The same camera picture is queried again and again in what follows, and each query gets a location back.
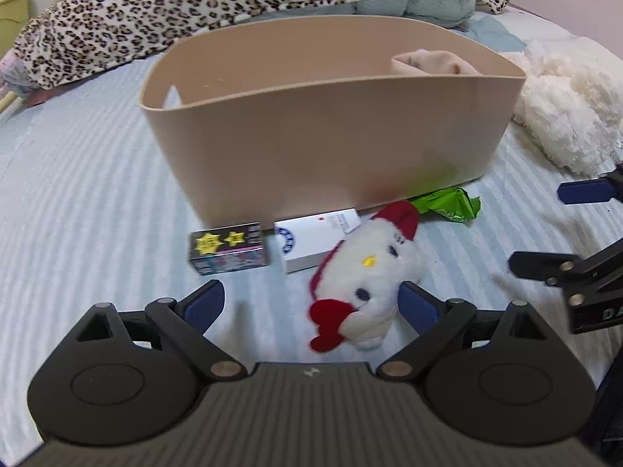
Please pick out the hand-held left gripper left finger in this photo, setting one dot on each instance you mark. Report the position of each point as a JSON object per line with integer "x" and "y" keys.
{"x": 205, "y": 304}

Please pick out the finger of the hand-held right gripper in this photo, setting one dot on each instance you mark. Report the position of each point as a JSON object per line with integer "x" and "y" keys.
{"x": 583, "y": 192}
{"x": 540, "y": 263}

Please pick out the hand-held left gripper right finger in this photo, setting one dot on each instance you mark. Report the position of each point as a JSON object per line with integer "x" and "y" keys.
{"x": 414, "y": 307}

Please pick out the white cat plush toy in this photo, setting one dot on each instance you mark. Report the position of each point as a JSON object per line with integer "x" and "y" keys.
{"x": 377, "y": 272}

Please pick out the beige storage basket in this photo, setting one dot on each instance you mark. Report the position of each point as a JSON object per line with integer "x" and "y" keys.
{"x": 321, "y": 141}

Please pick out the dark box with yellow stars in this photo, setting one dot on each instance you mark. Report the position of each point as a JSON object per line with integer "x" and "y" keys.
{"x": 228, "y": 249}

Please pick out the white fluffy plush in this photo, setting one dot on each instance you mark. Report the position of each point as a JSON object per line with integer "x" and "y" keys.
{"x": 564, "y": 102}

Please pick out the green crinkled packet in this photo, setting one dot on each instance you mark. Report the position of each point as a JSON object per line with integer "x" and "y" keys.
{"x": 450, "y": 204}

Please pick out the white rectangular box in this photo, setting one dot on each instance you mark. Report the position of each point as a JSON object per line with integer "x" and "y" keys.
{"x": 311, "y": 243}

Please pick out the light blue striped bed sheet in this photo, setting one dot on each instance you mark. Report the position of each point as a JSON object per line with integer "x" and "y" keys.
{"x": 87, "y": 194}

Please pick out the beige cloth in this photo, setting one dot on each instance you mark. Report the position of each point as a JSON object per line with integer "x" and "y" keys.
{"x": 430, "y": 64}

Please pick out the pale green quilt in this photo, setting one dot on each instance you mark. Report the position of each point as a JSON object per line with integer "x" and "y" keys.
{"x": 433, "y": 9}

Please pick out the pink cloth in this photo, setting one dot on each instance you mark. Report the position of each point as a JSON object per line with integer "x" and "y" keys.
{"x": 13, "y": 75}

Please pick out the leopard print blanket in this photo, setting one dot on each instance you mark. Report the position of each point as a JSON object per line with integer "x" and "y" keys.
{"x": 170, "y": 5}

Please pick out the yellow-green furniture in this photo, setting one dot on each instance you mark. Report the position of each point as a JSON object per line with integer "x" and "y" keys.
{"x": 12, "y": 17}

